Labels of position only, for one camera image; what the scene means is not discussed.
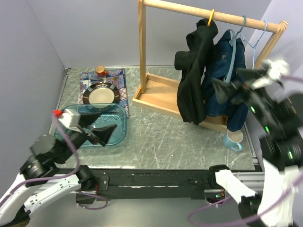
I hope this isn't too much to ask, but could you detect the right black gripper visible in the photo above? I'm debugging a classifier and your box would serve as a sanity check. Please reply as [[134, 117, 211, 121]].
[[211, 65, 278, 129]]

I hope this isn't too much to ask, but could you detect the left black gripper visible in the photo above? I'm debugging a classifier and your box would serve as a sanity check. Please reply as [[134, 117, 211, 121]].
[[55, 112, 117, 164]]

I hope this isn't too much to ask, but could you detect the blue denim skirt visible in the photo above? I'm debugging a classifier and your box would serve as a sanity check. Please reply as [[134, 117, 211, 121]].
[[226, 38, 248, 131]]

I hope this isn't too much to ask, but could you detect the denim garment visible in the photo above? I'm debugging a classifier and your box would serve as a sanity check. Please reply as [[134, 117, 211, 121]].
[[202, 29, 236, 117]]

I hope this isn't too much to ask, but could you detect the light blue wire hanger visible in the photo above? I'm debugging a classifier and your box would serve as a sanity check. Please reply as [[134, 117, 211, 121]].
[[240, 20, 268, 69]]

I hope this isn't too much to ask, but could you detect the black garment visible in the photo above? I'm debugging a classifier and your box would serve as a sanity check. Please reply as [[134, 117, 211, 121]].
[[174, 19, 218, 125]]

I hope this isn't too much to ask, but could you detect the grey-blue plastic hanger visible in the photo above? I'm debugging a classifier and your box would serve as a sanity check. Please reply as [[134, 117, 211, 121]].
[[223, 15, 247, 83]]

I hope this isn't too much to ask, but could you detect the yellow plastic hanger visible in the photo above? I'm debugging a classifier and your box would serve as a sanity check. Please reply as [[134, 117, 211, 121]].
[[207, 9, 215, 27]]

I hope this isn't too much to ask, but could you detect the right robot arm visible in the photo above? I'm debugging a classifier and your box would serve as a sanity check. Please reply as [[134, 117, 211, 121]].
[[207, 69, 303, 227]]

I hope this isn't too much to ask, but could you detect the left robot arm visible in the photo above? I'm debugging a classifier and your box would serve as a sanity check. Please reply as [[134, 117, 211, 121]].
[[0, 84, 123, 227]]

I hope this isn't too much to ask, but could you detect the black rimmed plate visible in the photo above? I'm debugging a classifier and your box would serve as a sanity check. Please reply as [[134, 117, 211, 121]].
[[82, 82, 120, 108]]

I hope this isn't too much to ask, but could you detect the gold fork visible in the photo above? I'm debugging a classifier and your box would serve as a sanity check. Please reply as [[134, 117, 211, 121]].
[[90, 77, 119, 82]]

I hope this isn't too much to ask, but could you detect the patterned blue placemat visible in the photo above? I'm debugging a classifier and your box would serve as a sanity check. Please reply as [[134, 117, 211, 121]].
[[78, 68, 129, 118]]

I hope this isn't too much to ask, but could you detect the light blue mug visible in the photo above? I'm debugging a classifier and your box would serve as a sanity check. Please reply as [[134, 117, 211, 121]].
[[223, 130, 244, 152]]

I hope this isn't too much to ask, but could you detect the orange cup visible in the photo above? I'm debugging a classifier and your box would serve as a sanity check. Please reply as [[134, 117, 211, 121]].
[[95, 65, 107, 77]]

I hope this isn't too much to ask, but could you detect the wooden clothes rack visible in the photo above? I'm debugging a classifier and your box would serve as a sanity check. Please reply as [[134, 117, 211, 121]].
[[133, 0, 288, 119]]

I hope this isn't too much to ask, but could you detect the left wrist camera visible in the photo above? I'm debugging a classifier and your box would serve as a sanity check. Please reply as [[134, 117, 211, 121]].
[[53, 109, 81, 132]]

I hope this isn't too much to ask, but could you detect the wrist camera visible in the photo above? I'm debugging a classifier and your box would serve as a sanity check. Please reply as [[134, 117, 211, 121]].
[[250, 59, 290, 90], [53, 109, 81, 132]]

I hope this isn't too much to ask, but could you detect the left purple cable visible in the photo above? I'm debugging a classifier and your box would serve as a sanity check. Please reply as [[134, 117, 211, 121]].
[[0, 115, 108, 211]]

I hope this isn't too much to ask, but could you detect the purple cable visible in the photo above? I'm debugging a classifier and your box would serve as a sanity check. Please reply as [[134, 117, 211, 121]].
[[0, 115, 108, 211], [187, 75, 303, 225]]

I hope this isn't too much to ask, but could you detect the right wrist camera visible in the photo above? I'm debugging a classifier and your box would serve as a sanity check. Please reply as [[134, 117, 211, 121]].
[[250, 59, 290, 90]]

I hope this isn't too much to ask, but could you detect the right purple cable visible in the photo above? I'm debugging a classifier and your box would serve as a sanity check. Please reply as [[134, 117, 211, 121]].
[[187, 75, 303, 225]]

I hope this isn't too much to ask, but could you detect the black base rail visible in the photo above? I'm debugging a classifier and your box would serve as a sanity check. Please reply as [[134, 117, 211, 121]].
[[63, 168, 237, 201]]

